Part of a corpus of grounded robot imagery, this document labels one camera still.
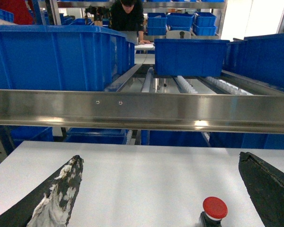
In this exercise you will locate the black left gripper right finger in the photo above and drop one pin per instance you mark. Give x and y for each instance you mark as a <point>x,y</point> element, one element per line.
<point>265,186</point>

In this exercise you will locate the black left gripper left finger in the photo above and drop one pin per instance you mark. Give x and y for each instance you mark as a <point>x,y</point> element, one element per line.
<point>51,203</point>

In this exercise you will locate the red emergency stop button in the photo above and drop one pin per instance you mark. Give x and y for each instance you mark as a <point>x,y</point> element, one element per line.
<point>214,210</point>

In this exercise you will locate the white roller track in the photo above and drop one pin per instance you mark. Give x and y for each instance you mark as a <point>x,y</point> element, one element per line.
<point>183,86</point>

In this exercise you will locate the person in black top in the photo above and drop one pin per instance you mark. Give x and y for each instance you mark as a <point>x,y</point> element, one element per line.
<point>127,15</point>

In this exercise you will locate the blue bin centre on rollers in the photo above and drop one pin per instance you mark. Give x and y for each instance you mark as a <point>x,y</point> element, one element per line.
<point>189,57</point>

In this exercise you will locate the steel shelf front rail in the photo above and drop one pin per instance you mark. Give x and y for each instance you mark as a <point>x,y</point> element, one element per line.
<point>146,111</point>

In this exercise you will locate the large blue bin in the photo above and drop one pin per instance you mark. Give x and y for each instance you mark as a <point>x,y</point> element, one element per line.
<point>66,58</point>
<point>257,57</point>

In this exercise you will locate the large blue bin left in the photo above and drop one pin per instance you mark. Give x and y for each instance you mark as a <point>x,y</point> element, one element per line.
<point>66,58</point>

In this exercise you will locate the large blue bin right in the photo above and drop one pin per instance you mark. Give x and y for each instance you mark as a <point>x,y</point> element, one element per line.
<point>257,57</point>

